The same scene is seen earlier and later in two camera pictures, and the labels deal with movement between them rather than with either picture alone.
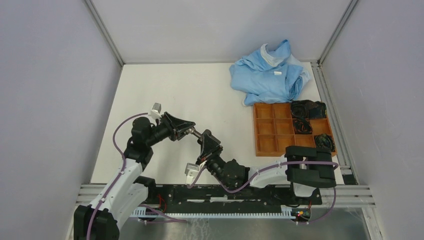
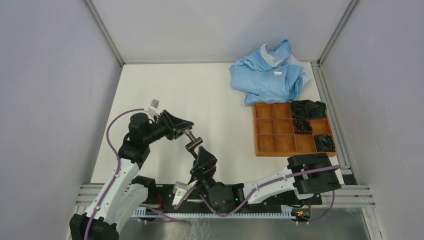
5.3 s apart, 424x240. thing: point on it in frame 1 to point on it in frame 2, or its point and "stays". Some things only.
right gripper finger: x=210 y=142 to x=206 y=161
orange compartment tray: x=274 y=129 stays
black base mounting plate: x=243 y=198 stays
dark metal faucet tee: x=200 y=136 to x=194 y=142
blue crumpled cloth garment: x=269 y=76 stays
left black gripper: x=177 y=126 stays
